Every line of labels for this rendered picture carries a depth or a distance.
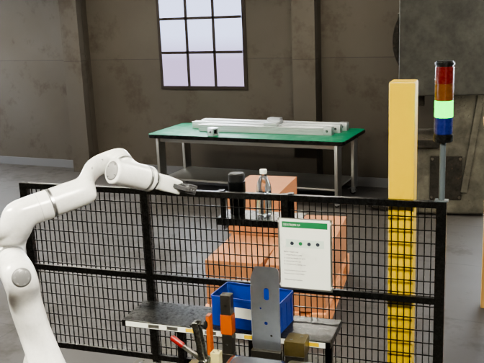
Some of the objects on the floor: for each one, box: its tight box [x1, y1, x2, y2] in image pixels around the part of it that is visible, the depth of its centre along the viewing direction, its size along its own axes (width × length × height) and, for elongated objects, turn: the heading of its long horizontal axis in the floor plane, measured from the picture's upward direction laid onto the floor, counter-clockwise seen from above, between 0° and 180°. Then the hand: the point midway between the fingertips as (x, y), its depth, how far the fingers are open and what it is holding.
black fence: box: [19, 182, 447, 363], centre depth 328 cm, size 14×197×155 cm, turn 81°
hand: (185, 186), depth 253 cm, fingers open, 8 cm apart
